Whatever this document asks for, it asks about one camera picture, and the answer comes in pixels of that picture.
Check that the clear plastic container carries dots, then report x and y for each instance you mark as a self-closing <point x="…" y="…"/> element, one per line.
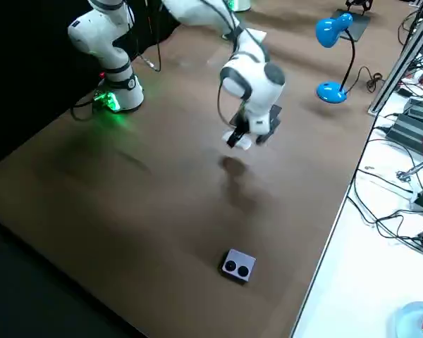
<point x="409" y="320"/>

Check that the lilac folded flip phone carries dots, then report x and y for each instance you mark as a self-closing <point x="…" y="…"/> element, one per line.
<point x="238" y="265"/>

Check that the blue desk lamp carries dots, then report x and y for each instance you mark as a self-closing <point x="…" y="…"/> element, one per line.
<point x="329" y="30"/>

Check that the black finned power supply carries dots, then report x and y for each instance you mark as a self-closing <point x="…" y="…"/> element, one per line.
<point x="421" y="111"/>
<point x="409" y="135"/>

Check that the silver metal rod clamp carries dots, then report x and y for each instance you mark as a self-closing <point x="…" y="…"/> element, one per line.
<point x="414" y="170"/>

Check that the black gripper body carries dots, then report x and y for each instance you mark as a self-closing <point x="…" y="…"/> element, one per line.
<point x="245" y="122"/>

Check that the black mouse pad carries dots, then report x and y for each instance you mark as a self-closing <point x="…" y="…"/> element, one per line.
<point x="276" y="114"/>

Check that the aluminium profile post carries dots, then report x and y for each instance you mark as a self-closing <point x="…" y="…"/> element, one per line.
<point x="398" y="63"/>

